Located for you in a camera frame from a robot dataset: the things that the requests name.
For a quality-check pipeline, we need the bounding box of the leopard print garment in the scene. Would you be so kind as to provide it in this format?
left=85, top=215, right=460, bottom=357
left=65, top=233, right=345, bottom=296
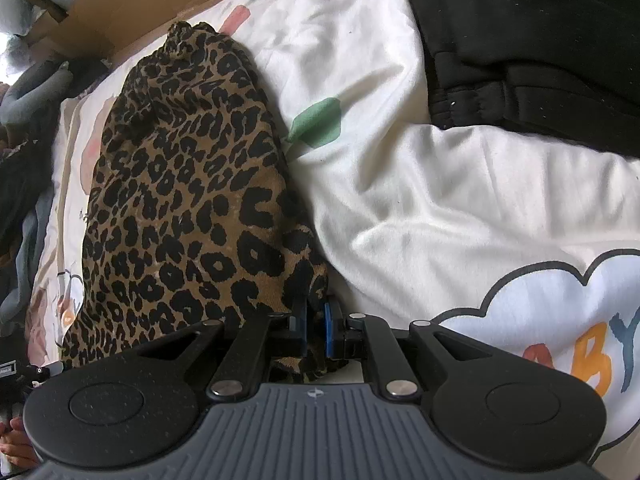
left=60, top=20, right=351, bottom=386

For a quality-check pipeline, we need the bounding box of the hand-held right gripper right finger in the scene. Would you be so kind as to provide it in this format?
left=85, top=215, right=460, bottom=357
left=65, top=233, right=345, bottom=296
left=323, top=299, right=496, bottom=402

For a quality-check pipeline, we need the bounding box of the black sweatshirt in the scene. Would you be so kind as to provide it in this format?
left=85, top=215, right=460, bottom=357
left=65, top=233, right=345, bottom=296
left=404, top=0, right=640, bottom=159

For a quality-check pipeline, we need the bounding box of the brown cardboard box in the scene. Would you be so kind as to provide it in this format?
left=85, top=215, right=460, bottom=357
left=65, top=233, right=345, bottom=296
left=20, top=0, right=301, bottom=70

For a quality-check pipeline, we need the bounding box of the white cartoon printed blanket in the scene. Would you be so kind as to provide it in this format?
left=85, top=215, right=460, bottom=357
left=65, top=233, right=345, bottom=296
left=25, top=0, right=640, bottom=466

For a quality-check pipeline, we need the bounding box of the black garment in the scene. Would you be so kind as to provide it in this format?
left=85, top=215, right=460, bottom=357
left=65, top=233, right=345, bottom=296
left=0, top=125, right=58, bottom=211

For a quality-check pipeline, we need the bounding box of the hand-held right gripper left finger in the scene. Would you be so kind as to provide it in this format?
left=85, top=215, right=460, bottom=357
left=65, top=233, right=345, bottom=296
left=129, top=299, right=309, bottom=403

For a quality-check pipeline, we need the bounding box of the person's left hand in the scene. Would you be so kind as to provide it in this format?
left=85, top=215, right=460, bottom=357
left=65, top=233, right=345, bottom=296
left=0, top=417, right=40, bottom=468

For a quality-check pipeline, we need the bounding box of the light grey garment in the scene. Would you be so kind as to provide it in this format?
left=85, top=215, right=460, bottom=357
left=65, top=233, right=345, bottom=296
left=0, top=57, right=108, bottom=128

